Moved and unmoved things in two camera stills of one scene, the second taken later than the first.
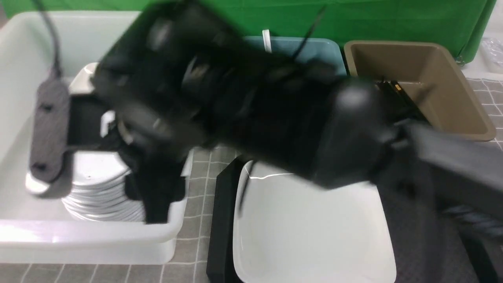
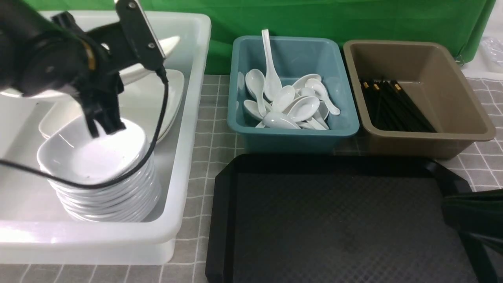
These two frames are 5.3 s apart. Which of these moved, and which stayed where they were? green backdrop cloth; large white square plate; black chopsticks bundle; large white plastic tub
Moved: large white square plate
Stayed: large white plastic tub; black chopsticks bundle; green backdrop cloth
